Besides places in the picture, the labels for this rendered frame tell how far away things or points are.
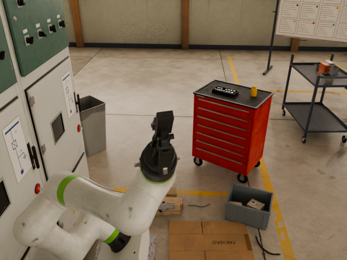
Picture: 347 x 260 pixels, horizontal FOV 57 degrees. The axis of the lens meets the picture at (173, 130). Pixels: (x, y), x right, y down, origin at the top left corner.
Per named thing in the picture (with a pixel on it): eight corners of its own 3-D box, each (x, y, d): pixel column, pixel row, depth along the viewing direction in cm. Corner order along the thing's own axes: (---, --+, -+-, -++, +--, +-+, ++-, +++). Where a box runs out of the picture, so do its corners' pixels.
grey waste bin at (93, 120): (111, 148, 408) (106, 103, 377) (87, 159, 386) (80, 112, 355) (95, 139, 430) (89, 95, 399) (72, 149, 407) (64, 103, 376)
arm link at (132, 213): (77, 169, 107) (99, 186, 114) (55, 200, 103) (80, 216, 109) (144, 189, 81) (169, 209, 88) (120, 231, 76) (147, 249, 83)
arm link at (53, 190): (56, 207, 122) (32, 190, 115) (77, 180, 127) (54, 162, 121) (79, 219, 109) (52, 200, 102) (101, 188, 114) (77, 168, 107)
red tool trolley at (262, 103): (190, 165, 374) (192, 83, 324) (209, 148, 409) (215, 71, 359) (245, 188, 339) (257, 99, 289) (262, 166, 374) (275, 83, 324)
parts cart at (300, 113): (347, 144, 417) (369, 74, 370) (302, 144, 416) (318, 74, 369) (318, 114, 496) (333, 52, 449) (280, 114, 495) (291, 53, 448)
